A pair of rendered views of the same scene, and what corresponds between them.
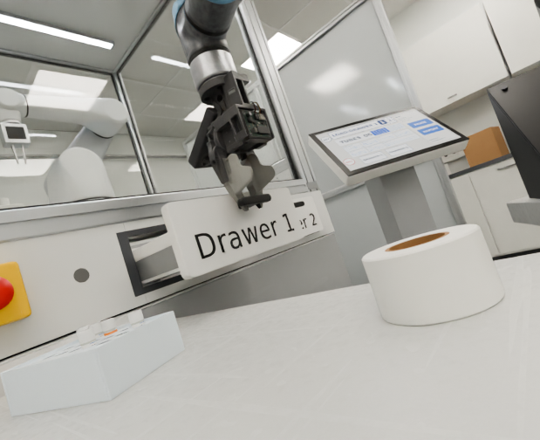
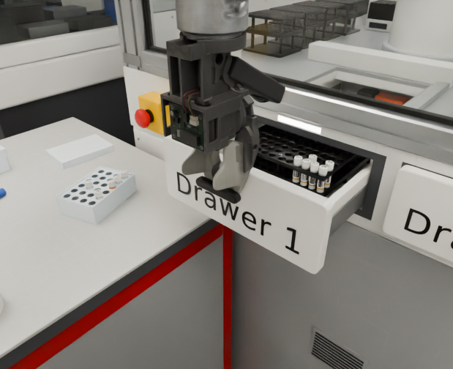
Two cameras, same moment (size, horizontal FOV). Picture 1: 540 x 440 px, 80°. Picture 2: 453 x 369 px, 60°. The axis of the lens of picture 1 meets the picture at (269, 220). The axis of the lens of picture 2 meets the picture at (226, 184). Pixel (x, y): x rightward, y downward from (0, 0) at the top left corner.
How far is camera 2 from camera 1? 79 cm
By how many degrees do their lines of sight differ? 94
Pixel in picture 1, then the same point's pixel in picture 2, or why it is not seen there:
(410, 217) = not seen: outside the picture
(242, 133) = (166, 130)
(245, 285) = (337, 235)
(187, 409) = (9, 239)
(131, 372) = (67, 212)
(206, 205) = not seen: hidden behind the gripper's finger
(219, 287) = not seen: hidden behind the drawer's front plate
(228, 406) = not seen: outside the picture
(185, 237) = (170, 168)
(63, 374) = (73, 190)
